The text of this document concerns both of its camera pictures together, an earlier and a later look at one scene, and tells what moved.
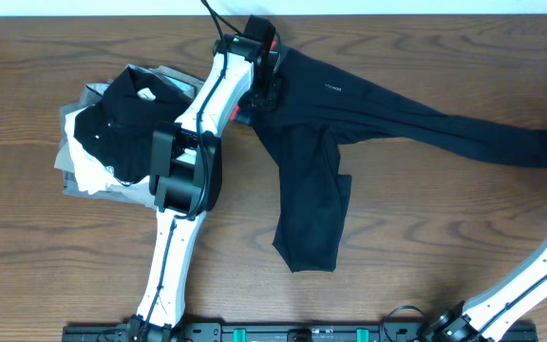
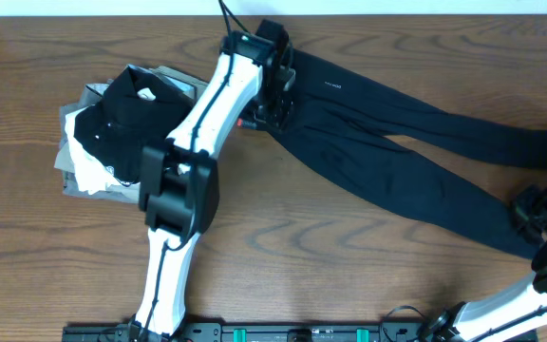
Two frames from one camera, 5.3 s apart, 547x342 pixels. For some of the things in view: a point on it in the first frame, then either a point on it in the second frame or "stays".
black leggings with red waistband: x=316 y=100 → x=327 y=104
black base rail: x=394 y=331 stays
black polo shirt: x=119 y=127 stays
